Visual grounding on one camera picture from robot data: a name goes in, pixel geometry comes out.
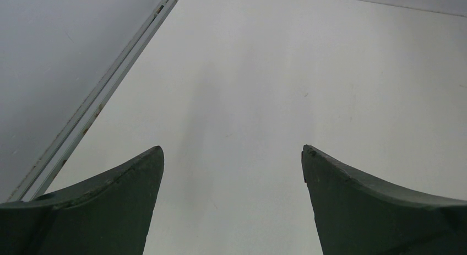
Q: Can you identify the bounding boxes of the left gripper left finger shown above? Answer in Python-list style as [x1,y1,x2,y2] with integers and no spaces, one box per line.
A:
[1,146,164,254]

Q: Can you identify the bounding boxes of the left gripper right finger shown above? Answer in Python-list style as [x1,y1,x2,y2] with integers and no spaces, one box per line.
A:
[301,145,466,254]

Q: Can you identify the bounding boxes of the aluminium frame left rail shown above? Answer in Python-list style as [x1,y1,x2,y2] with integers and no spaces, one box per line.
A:
[1,0,178,202]

